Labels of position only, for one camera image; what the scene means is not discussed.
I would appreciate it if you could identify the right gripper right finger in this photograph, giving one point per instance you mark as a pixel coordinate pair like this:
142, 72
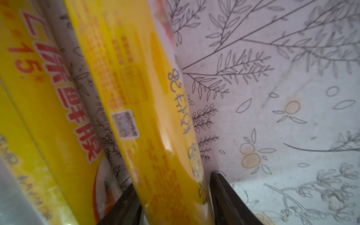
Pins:
228, 208

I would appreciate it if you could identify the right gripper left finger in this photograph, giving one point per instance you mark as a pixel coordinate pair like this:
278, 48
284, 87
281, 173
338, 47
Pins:
126, 211

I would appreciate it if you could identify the yellow wrap roll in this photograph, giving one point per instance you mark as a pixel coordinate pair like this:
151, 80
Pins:
130, 51
48, 141

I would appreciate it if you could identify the green white wrap roll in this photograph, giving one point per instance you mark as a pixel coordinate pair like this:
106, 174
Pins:
15, 208

